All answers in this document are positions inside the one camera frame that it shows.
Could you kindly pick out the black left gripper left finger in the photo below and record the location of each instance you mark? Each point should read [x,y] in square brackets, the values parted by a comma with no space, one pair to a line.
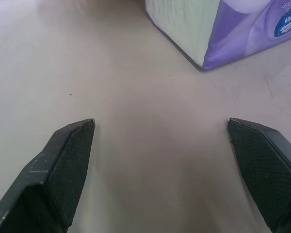
[51,179]

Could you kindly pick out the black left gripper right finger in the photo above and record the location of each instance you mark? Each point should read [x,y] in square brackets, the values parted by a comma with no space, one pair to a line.
[264,167]

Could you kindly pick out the purple tissue pack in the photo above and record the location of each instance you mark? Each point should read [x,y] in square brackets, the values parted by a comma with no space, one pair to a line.
[223,26]

